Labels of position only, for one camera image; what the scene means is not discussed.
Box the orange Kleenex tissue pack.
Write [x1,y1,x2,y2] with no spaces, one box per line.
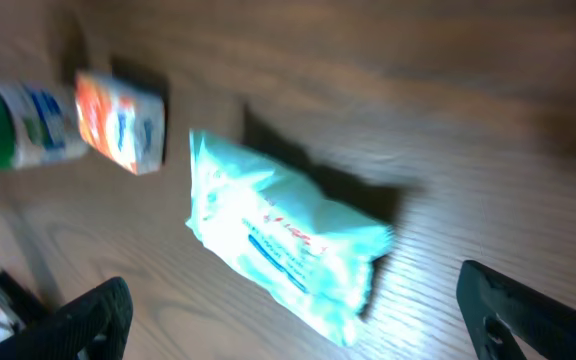
[75,72,166,175]

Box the green lid jar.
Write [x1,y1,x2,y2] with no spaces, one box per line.
[0,82,88,171]

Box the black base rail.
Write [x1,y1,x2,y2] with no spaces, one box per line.
[0,271,51,333]

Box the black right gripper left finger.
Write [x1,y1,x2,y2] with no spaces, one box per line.
[0,277,133,360]

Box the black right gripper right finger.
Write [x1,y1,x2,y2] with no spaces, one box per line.
[456,260,576,360]

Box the teal wet wipes pack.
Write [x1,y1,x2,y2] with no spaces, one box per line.
[186,130,394,346]

